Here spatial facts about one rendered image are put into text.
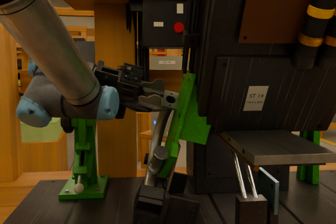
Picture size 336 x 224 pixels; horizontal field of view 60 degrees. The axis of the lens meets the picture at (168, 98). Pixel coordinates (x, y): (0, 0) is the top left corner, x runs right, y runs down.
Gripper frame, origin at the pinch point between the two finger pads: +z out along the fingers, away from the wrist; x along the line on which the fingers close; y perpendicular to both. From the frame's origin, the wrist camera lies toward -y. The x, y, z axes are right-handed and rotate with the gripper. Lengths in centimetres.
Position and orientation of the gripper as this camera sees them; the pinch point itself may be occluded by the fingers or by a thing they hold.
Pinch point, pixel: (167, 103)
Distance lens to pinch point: 78.2
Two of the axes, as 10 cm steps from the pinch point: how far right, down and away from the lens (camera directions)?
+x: 1.2, -7.5, 6.4
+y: 2.5, -6.0, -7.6
